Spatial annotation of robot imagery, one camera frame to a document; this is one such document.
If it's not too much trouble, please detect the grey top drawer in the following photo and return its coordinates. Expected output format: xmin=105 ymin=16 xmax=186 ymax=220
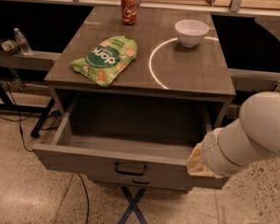
xmin=33 ymin=96 xmax=228 ymax=189

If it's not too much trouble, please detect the blue tape cross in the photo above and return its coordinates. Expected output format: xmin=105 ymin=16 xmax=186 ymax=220
xmin=118 ymin=187 xmax=148 ymax=224

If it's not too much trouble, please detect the green chip bag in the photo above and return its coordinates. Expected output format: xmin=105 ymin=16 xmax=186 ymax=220
xmin=71 ymin=36 xmax=138 ymax=87

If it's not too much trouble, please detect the grey bottom drawer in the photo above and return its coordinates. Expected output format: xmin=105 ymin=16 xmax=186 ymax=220
xmin=88 ymin=175 xmax=192 ymax=192

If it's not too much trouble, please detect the small bowl on bench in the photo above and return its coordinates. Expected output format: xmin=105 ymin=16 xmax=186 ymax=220
xmin=0 ymin=39 xmax=19 ymax=56

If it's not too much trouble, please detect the grey drawer cabinet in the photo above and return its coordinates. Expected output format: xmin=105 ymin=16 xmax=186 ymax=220
xmin=45 ymin=6 xmax=235 ymax=127

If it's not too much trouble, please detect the grey drawer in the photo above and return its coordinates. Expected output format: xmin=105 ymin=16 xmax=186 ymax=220
xmin=33 ymin=96 xmax=228 ymax=189
xmin=88 ymin=175 xmax=192 ymax=192

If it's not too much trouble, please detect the black floor cable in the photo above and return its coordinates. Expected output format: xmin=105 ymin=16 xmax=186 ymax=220
xmin=0 ymin=47 xmax=91 ymax=224

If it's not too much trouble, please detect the grey side bench right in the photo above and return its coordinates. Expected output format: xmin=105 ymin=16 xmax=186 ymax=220
xmin=229 ymin=68 xmax=280 ymax=92

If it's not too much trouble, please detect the grey side bench left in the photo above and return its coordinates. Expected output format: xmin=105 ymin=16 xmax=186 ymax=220
xmin=0 ymin=50 xmax=60 ymax=71

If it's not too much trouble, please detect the white bowl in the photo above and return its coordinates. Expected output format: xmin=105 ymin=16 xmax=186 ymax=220
xmin=175 ymin=20 xmax=209 ymax=48

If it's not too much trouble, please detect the red soda can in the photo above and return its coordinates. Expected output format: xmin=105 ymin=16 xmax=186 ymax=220
xmin=121 ymin=0 xmax=136 ymax=25

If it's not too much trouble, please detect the clear plastic water bottle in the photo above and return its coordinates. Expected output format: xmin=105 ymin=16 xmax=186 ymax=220
xmin=14 ymin=28 xmax=32 ymax=55

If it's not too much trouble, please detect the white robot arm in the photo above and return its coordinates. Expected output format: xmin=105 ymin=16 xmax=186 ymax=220
xmin=187 ymin=91 xmax=280 ymax=178

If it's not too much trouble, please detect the grey side bench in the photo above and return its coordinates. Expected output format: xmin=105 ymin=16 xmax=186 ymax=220
xmin=0 ymin=50 xmax=60 ymax=71
xmin=229 ymin=68 xmax=280 ymax=92

